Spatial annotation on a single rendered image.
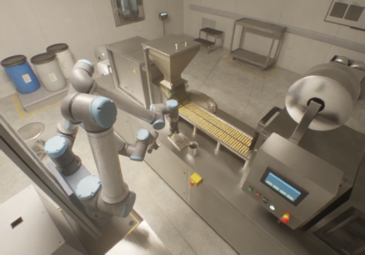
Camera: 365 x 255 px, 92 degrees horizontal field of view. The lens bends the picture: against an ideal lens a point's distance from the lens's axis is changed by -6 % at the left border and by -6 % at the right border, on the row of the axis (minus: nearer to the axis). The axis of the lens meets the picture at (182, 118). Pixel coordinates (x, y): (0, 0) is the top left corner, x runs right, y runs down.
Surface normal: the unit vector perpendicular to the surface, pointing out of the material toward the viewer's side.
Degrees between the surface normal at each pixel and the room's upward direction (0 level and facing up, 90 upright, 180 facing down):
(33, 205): 0
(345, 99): 90
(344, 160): 0
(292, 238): 0
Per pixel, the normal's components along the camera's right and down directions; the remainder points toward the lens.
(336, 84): -0.72, 0.47
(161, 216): 0.00, -0.74
